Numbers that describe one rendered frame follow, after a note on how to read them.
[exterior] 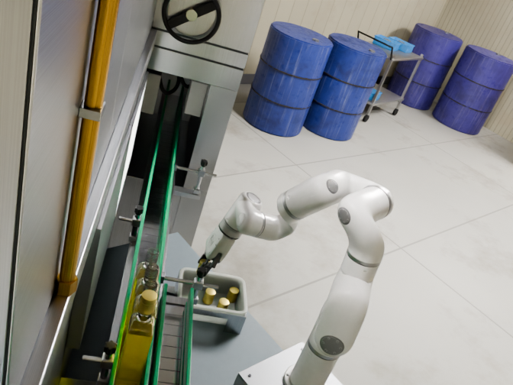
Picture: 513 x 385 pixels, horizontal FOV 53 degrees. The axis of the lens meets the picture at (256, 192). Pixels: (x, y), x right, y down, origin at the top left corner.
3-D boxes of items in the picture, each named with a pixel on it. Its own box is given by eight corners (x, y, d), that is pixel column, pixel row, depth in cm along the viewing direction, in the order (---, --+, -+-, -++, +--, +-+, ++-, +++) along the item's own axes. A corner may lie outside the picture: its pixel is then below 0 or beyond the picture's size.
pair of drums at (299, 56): (230, 108, 522) (257, 16, 475) (315, 106, 606) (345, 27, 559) (278, 148, 476) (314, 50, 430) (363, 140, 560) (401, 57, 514)
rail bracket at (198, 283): (156, 291, 151) (165, 259, 145) (212, 301, 155) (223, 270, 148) (155, 299, 148) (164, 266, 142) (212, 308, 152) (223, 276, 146)
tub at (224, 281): (174, 284, 175) (180, 265, 170) (238, 296, 180) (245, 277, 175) (171, 323, 160) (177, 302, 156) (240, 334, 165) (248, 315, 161)
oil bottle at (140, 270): (125, 316, 140) (140, 256, 130) (146, 319, 142) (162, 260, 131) (122, 331, 136) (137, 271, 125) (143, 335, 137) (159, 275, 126)
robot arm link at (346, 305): (384, 253, 127) (378, 291, 113) (353, 326, 138) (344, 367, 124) (347, 241, 128) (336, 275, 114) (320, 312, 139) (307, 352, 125)
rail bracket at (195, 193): (165, 198, 211) (177, 151, 200) (205, 207, 214) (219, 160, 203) (164, 205, 207) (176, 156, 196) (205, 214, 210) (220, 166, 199)
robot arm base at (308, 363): (304, 354, 155) (323, 317, 148) (339, 383, 150) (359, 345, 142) (275, 380, 143) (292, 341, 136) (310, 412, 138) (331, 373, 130)
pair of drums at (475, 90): (407, 88, 806) (437, 24, 756) (487, 134, 726) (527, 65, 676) (375, 88, 749) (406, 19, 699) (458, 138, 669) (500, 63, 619)
